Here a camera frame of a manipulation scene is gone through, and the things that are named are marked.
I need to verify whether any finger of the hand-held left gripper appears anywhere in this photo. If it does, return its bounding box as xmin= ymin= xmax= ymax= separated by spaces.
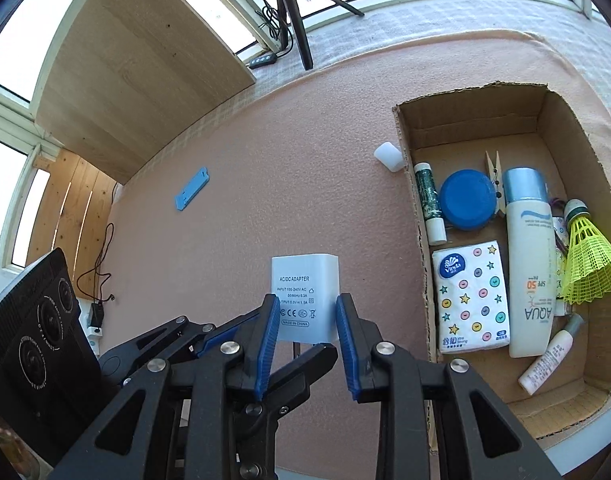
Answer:
xmin=100 ymin=305 xmax=266 ymax=386
xmin=236 ymin=342 xmax=339 ymax=421

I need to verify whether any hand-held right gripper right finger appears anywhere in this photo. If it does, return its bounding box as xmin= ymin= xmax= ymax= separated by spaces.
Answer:
xmin=334 ymin=292 xmax=561 ymax=480

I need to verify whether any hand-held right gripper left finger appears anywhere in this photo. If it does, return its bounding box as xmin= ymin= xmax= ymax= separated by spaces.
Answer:
xmin=48 ymin=293 xmax=282 ymax=480

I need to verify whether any white power adapter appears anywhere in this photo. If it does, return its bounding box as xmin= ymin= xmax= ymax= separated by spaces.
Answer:
xmin=272 ymin=253 xmax=340 ymax=358

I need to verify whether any patterned tissue pack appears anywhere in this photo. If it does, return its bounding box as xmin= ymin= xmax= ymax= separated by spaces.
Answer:
xmin=431 ymin=241 xmax=511 ymax=356

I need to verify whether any green patterned stick tube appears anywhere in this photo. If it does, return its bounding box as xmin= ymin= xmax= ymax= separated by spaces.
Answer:
xmin=413 ymin=162 xmax=447 ymax=247

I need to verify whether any round blue lid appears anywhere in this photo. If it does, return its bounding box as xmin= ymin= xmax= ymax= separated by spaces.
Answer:
xmin=439 ymin=170 xmax=497 ymax=232

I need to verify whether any small white cream tube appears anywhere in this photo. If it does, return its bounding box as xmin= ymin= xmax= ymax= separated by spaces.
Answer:
xmin=517 ymin=313 xmax=585 ymax=395

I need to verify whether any white sunscreen bottle blue cap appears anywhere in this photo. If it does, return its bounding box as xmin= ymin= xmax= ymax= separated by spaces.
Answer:
xmin=502 ymin=167 xmax=557 ymax=359

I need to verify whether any wooden clothespin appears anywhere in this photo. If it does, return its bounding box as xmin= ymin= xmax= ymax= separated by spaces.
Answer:
xmin=484 ymin=150 xmax=509 ymax=218

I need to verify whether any yellow shuttlecock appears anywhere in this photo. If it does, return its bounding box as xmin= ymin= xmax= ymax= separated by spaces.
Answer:
xmin=560 ymin=199 xmax=611 ymax=306

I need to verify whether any cardboard box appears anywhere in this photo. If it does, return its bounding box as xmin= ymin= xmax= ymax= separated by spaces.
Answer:
xmin=393 ymin=81 xmax=611 ymax=441

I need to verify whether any white power strip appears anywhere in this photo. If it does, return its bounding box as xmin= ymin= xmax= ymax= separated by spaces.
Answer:
xmin=80 ymin=300 xmax=104 ymax=356

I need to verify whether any pine plank panel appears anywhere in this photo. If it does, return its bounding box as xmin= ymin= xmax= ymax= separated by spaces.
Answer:
xmin=26 ymin=149 xmax=120 ymax=306

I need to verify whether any blue plastic phone stand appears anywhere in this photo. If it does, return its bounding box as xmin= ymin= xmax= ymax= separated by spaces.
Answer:
xmin=174 ymin=166 xmax=211 ymax=211

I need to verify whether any pink blanket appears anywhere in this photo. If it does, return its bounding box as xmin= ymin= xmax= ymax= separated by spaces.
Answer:
xmin=76 ymin=30 xmax=611 ymax=471

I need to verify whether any light oak board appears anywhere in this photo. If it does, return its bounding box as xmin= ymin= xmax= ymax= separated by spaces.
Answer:
xmin=34 ymin=0 xmax=258 ymax=186

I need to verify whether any black tripod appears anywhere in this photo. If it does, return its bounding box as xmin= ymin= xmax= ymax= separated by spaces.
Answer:
xmin=266 ymin=0 xmax=365 ymax=71

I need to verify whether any checkered cloth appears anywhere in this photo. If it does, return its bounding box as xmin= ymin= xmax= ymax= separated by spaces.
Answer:
xmin=110 ymin=0 xmax=611 ymax=201

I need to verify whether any black charger cable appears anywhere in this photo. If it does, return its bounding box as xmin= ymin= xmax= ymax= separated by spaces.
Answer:
xmin=76 ymin=223 xmax=117 ymax=306

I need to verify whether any ring light cable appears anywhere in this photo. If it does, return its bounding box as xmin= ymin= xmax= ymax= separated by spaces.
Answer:
xmin=258 ymin=0 xmax=296 ymax=58

